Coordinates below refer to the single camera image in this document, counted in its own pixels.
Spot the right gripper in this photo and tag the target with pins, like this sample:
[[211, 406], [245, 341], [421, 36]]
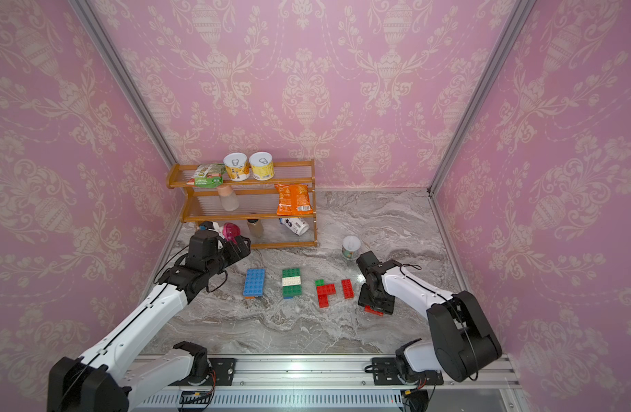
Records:
[[362, 298]]

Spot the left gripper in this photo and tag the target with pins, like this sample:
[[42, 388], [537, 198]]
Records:
[[246, 249]]

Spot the red brick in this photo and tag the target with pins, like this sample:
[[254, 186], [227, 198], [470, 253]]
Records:
[[368, 309], [323, 301], [347, 288], [326, 289]]

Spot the light blue brick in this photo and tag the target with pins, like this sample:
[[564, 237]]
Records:
[[254, 283], [256, 273], [253, 292]]

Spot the white brick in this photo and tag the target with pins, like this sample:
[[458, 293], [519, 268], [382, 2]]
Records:
[[291, 281]]

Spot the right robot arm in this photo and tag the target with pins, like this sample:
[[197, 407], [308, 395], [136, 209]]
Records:
[[462, 339]]

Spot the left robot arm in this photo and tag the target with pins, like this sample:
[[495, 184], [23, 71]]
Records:
[[101, 378]]

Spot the pink lying cup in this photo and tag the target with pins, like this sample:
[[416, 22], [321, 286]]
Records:
[[230, 232]]

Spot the small brown jar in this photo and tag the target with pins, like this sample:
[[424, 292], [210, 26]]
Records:
[[255, 228]]

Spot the white lid green can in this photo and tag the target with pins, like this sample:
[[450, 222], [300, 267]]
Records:
[[350, 247]]

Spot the clear plastic bottle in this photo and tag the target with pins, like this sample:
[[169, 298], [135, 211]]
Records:
[[228, 198]]

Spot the green white snack packet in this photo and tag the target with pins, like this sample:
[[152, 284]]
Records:
[[208, 176]]

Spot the wooden three-tier shelf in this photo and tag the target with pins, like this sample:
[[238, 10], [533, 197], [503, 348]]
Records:
[[257, 200]]

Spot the white black lying can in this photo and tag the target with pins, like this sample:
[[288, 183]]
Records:
[[296, 225]]

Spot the left yellow noodle cup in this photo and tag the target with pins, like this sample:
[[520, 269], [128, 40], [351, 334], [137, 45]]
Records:
[[237, 166]]

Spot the yellow noodle cup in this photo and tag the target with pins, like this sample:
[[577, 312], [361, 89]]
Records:
[[262, 166], [237, 166]]

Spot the orange chip bag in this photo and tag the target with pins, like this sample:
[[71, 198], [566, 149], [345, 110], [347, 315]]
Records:
[[294, 200]]

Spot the right yellow noodle cup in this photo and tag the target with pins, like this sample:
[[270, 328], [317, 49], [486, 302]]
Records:
[[262, 166]]

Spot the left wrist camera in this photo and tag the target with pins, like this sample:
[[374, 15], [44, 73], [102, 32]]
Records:
[[209, 225]]

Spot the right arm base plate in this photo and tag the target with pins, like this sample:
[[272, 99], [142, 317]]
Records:
[[388, 371]]

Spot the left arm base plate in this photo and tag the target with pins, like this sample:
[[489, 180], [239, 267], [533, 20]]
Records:
[[222, 372]]

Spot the aluminium front rail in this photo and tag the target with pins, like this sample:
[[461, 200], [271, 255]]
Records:
[[333, 382]]

